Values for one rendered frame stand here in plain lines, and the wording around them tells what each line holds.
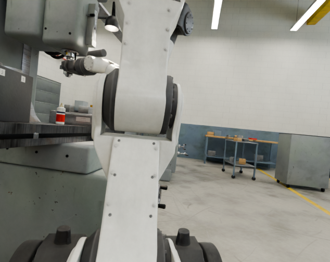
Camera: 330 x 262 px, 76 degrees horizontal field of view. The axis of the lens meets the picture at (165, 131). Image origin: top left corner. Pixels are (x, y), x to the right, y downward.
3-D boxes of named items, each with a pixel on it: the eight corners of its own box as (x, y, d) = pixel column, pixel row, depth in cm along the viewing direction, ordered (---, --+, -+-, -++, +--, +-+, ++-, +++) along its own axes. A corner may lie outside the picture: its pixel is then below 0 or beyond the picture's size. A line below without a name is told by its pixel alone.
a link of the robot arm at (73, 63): (83, 63, 115) (99, 61, 109) (81, 80, 115) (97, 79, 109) (61, 54, 104) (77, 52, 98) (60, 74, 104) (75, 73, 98)
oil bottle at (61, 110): (65, 124, 111) (67, 103, 111) (61, 124, 107) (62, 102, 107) (59, 123, 112) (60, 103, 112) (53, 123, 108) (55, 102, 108)
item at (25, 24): (67, 53, 125) (72, 9, 124) (36, 35, 101) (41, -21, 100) (39, 52, 128) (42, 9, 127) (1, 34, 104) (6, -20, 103)
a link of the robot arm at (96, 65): (95, 76, 108) (111, 75, 102) (77, 74, 99) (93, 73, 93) (94, 53, 106) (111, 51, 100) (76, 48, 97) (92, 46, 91)
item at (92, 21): (96, 48, 111) (99, 8, 111) (91, 44, 107) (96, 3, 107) (88, 48, 111) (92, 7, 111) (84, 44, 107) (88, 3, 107)
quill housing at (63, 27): (96, 59, 120) (101, 2, 119) (74, 43, 99) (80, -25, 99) (65, 57, 123) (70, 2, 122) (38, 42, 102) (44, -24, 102)
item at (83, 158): (117, 162, 125) (119, 142, 125) (86, 174, 90) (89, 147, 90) (41, 153, 133) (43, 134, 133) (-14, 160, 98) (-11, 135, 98)
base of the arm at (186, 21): (186, 43, 88) (196, 26, 93) (178, 14, 78) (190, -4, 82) (155, 42, 95) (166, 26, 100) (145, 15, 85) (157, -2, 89)
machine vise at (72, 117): (116, 128, 131) (118, 110, 131) (107, 128, 116) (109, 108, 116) (64, 123, 135) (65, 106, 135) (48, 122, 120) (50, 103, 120)
